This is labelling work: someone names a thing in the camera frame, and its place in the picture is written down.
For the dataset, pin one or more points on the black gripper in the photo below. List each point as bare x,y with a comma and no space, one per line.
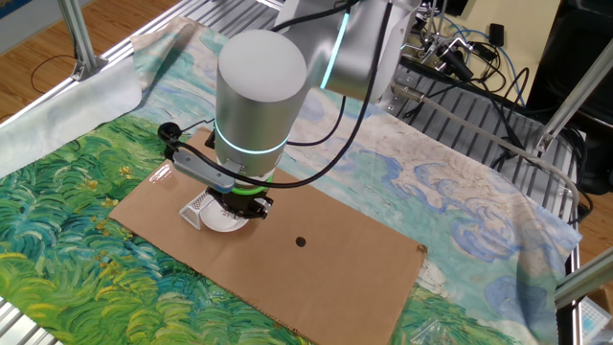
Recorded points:
234,201

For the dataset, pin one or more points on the white plate with floral print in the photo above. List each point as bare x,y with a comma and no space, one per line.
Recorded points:
222,223

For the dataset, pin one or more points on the clear plastic triangular stand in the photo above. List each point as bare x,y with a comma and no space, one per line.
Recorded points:
194,211

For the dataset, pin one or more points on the black round dot sticker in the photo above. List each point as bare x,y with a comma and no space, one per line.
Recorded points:
301,241

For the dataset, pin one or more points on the clear packing tape patch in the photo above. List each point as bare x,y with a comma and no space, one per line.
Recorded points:
163,173

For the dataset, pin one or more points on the brown cardboard sheet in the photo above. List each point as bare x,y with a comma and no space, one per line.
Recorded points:
335,287

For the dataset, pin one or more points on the painted landscape tablecloth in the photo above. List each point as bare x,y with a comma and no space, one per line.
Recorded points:
431,191

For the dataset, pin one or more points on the plastic bag of brass screws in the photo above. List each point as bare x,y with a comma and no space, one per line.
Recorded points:
428,333

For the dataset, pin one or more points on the black power adapter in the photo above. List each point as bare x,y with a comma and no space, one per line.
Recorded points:
496,34

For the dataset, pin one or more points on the white mesh plastic part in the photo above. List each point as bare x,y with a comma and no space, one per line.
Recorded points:
593,316

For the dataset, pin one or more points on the black computer case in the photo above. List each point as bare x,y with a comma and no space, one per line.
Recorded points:
589,24

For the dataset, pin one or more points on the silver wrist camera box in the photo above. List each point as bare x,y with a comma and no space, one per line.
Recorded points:
201,170

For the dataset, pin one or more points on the aluminium frame strut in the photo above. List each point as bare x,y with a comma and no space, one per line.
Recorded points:
574,96
584,280
79,33

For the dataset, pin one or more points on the black camera on clamp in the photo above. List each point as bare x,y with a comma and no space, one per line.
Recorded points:
455,62

